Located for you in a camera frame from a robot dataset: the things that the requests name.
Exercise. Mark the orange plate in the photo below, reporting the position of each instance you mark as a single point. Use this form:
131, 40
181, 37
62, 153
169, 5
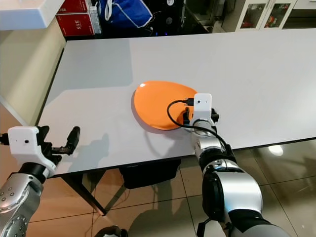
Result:
155, 103

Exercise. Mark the blue fabric bag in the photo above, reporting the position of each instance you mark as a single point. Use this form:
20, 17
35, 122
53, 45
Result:
128, 12

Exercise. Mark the white glass door cabinet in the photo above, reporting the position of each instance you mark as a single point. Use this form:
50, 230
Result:
256, 15

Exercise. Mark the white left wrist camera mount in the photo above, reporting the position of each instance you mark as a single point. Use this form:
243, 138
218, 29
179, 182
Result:
22, 143

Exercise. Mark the black electronics unit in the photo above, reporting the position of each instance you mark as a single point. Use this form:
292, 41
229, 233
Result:
182, 19

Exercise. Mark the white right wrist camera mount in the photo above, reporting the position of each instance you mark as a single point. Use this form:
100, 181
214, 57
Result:
202, 106

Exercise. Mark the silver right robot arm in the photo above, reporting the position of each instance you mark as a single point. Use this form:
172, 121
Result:
237, 192

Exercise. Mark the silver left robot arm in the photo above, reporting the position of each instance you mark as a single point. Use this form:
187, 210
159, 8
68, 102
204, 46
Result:
19, 197

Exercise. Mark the black robot foot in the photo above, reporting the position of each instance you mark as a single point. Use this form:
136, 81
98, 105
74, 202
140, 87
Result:
111, 232

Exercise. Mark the white table with black legs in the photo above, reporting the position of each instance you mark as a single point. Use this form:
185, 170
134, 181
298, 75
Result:
252, 64

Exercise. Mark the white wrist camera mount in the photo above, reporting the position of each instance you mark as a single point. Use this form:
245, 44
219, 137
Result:
202, 106
22, 143

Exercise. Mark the red cardboard box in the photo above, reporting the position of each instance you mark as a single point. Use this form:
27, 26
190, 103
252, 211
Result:
74, 24
76, 5

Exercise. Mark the white counter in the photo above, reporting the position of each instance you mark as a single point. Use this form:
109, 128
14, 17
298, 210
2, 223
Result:
29, 64

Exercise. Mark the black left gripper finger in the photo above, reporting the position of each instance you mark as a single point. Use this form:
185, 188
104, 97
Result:
73, 138
44, 135

